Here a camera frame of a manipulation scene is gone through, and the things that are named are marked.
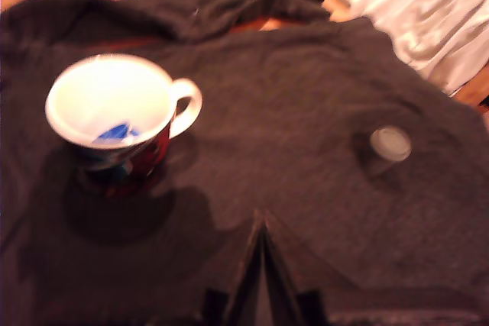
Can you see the dark grey table cloth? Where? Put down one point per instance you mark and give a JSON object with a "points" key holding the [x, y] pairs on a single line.
{"points": [[286, 112]]}

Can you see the dark mug with red print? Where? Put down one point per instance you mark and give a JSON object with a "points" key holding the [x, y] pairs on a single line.
{"points": [[111, 89]]}

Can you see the white cloth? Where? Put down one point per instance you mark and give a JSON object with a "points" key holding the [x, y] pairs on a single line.
{"points": [[428, 9]]}

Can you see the blue coffee capsule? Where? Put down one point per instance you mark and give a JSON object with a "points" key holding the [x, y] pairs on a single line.
{"points": [[114, 133]]}

